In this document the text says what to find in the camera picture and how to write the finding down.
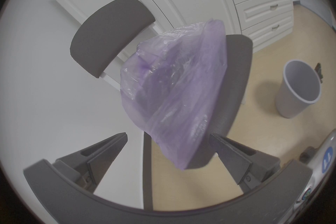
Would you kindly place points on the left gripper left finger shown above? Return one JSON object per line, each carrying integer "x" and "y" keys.
{"x": 97, "y": 165}

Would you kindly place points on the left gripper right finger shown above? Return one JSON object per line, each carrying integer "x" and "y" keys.
{"x": 241, "y": 165}

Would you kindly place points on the purple plastic bag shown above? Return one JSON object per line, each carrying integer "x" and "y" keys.
{"x": 178, "y": 86}

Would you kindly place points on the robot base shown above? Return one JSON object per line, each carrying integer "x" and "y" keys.
{"x": 322, "y": 178}

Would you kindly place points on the white trash bin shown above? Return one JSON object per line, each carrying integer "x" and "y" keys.
{"x": 290, "y": 102}

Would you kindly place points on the white chair dark grey cushions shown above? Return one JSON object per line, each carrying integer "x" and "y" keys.
{"x": 110, "y": 34}

